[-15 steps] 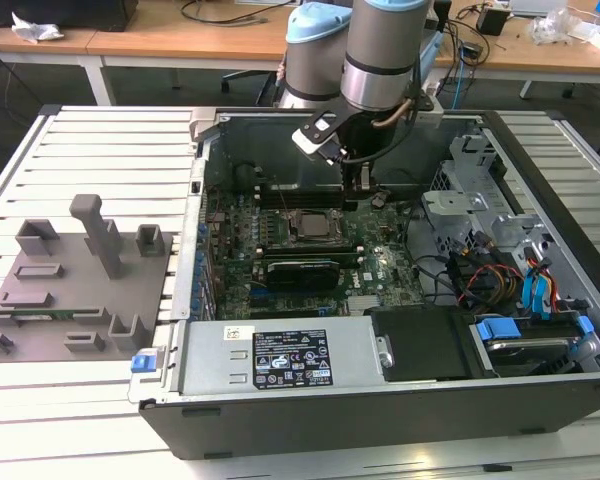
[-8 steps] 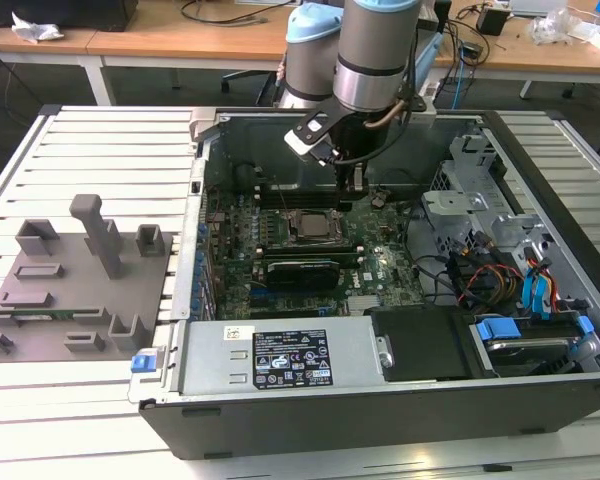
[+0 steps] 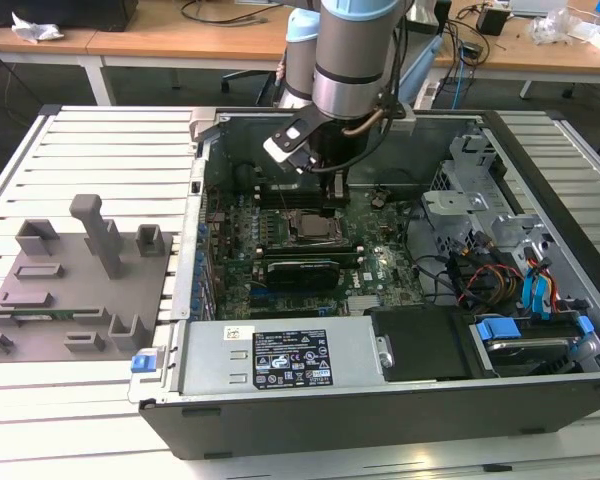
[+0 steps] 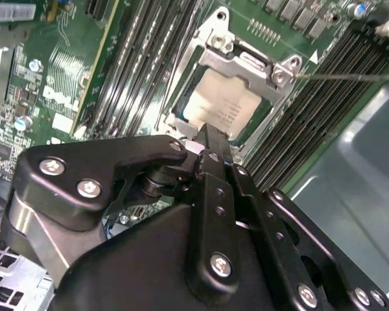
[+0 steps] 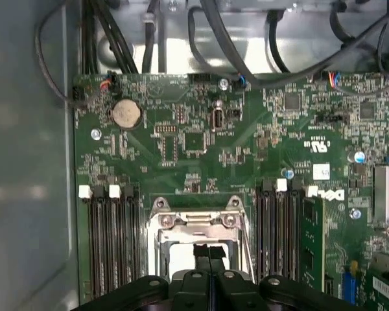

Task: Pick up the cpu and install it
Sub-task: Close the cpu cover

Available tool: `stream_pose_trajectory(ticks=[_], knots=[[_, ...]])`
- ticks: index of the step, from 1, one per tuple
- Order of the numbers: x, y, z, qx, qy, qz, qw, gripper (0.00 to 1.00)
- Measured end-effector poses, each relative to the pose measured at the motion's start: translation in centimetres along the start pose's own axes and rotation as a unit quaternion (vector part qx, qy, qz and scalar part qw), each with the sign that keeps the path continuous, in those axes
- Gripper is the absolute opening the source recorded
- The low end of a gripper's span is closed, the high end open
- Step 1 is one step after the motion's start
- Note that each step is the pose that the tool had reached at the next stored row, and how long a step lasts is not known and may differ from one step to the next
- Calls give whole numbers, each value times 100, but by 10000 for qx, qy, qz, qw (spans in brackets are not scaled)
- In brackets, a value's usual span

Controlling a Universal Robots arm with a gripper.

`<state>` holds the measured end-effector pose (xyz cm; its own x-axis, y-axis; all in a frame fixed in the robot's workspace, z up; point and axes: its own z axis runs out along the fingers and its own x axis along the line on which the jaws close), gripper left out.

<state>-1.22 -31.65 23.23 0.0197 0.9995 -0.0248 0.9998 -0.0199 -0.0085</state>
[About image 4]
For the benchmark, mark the metal socket cover frame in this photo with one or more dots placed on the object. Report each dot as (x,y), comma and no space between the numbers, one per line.
(223,64)

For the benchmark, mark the silver square CPU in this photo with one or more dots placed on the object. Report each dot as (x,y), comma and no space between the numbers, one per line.
(220,103)

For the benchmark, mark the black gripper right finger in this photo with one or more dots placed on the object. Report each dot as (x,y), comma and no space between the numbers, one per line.
(262,207)

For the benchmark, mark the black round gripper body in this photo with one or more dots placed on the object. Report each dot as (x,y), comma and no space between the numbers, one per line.
(133,275)

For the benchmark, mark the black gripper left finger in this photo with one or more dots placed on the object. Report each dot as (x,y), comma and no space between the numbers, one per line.
(84,162)

